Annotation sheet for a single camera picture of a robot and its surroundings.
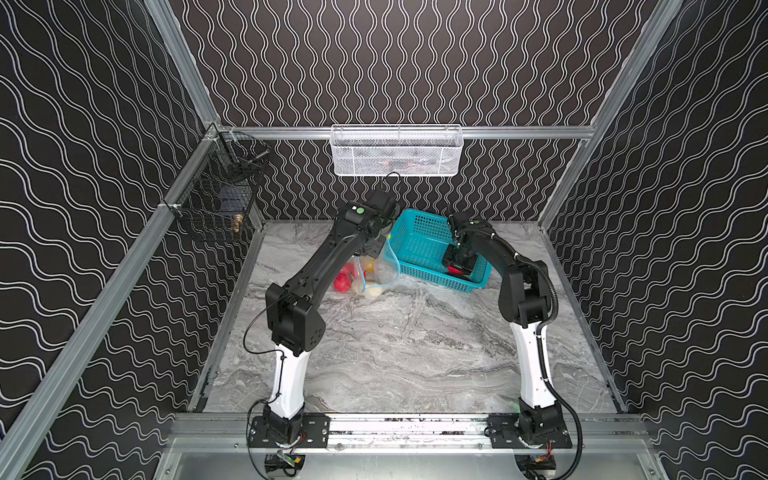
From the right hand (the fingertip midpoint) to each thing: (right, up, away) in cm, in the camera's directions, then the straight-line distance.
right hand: (455, 267), depth 105 cm
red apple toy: (-35, 0, -16) cm, 38 cm away
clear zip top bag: (-29, -3, -2) cm, 29 cm away
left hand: (-28, +7, -20) cm, 35 cm away
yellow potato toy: (-29, +1, -5) cm, 30 cm away
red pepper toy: (-2, -1, -6) cm, 7 cm away
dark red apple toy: (-39, -4, -7) cm, 40 cm away
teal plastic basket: (-12, +9, +9) cm, 18 cm away
